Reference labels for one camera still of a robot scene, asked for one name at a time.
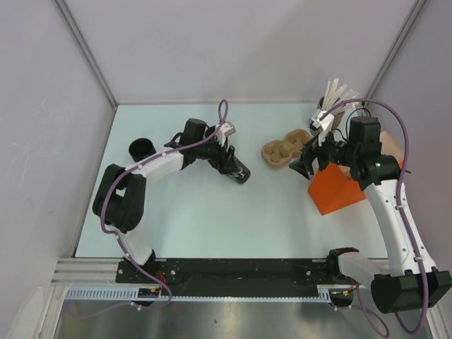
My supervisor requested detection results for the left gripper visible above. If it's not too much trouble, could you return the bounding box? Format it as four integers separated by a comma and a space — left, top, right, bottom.
194, 132, 239, 174

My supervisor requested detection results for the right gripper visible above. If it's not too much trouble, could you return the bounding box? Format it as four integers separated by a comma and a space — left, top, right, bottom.
289, 124, 359, 179

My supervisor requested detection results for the brown pulp cup carrier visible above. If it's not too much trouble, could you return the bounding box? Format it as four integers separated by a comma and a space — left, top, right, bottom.
261, 129, 313, 170

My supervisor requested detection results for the orange paper bag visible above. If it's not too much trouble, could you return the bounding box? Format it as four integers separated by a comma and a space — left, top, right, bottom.
308, 116, 403, 215

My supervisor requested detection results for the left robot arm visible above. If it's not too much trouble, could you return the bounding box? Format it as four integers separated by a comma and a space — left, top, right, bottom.
93, 119, 246, 283

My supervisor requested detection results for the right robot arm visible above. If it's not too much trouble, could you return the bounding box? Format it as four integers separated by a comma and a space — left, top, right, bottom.
290, 115, 451, 314

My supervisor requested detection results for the white straws bundle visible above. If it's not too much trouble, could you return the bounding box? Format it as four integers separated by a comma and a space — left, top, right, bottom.
321, 78, 359, 111

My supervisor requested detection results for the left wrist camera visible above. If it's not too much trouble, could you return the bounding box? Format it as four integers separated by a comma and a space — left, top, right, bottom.
215, 121, 236, 147

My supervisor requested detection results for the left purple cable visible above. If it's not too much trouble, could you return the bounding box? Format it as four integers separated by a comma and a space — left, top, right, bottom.
100, 99, 230, 311

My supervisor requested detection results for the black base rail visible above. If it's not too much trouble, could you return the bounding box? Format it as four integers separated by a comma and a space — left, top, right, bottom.
116, 257, 368, 297

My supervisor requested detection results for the white cable duct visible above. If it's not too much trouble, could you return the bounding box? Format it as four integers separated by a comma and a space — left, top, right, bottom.
66, 285, 335, 303

